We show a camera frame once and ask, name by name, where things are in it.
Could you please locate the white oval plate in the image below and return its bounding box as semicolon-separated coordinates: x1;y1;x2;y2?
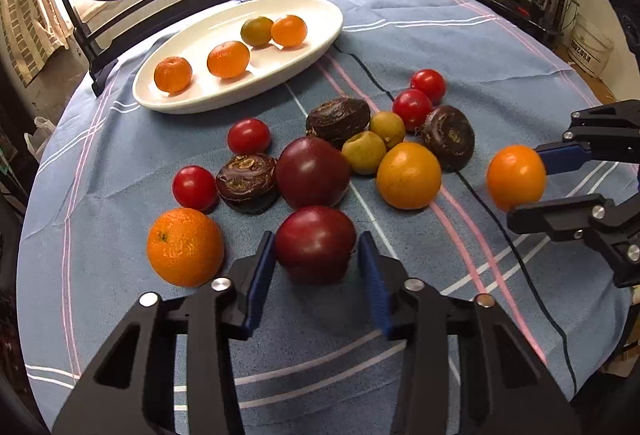
132;0;344;115

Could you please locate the black power cable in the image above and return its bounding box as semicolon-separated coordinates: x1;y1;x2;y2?
332;42;581;398

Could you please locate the white plastic bag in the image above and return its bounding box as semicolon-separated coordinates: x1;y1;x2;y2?
24;116;56;163

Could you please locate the red cherry tomato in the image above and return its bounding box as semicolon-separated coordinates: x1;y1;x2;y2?
227;118;272;156
392;88;434;132
172;165;219;212
410;69;447;104

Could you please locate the large dimpled orange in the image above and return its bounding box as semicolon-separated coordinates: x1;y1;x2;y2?
146;208;225;288

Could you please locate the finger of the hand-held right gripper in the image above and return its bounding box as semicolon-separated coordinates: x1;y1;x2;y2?
506;194;640;288
532;99;640;176

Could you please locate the wrinkled dark passion fruit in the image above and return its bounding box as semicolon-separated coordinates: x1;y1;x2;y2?
421;105;476;172

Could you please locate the white plastic bucket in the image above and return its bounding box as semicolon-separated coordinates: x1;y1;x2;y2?
567;12;615;78

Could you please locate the dark red plum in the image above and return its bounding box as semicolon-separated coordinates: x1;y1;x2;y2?
275;136;352;210
274;206;357;285

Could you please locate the small orange mandarin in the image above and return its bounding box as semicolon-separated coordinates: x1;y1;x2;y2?
270;15;308;48
206;40;251;79
153;56;193;94

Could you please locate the checked beige curtain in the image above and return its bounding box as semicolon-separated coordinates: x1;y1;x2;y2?
0;0;68;86

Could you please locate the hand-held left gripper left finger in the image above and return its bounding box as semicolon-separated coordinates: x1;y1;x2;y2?
52;230;278;435

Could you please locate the smooth orange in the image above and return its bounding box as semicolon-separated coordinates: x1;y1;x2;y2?
486;145;548;212
376;142;443;210

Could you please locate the yellow-brown longan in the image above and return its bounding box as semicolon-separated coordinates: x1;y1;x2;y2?
341;131;387;176
369;111;406;150

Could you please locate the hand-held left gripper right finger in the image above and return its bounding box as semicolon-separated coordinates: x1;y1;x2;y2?
357;231;581;435

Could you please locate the green-yellow mandarin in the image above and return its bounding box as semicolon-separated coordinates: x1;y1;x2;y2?
240;16;274;48

